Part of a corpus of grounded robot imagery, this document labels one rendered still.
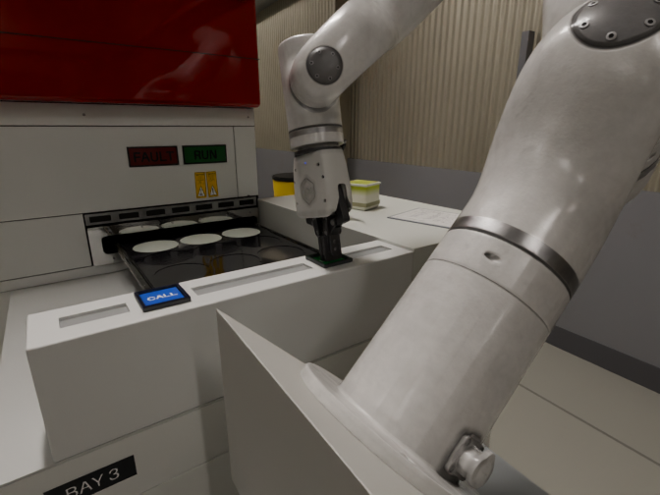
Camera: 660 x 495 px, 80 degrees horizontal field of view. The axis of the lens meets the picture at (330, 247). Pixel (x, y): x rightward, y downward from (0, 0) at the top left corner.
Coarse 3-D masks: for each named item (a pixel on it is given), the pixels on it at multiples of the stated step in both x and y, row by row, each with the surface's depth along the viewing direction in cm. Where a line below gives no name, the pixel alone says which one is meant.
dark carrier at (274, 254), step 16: (160, 240) 98; (176, 240) 98; (224, 240) 98; (240, 240) 98; (256, 240) 99; (272, 240) 99; (144, 256) 86; (160, 256) 86; (176, 256) 86; (192, 256) 86; (208, 256) 86; (224, 256) 86; (240, 256) 86; (256, 256) 86; (272, 256) 86; (288, 256) 86; (144, 272) 76; (160, 272) 77; (176, 272) 77; (192, 272) 77; (208, 272) 77; (224, 272) 76
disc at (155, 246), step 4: (140, 244) 95; (144, 244) 95; (148, 244) 95; (152, 244) 95; (156, 244) 95; (160, 244) 95; (164, 244) 95; (168, 244) 95; (172, 244) 95; (176, 244) 95; (136, 248) 91; (140, 248) 91; (144, 248) 91; (148, 248) 91; (152, 248) 91; (156, 248) 91; (160, 248) 91; (164, 248) 91; (168, 248) 91
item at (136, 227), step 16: (240, 208) 115; (256, 208) 117; (112, 224) 96; (128, 224) 98; (144, 224) 100; (160, 224) 102; (176, 224) 104; (96, 240) 94; (96, 256) 95; (112, 256) 97
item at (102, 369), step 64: (384, 256) 67; (64, 320) 45; (128, 320) 45; (192, 320) 48; (256, 320) 54; (320, 320) 60; (384, 320) 69; (64, 384) 41; (128, 384) 45; (192, 384) 50; (64, 448) 43
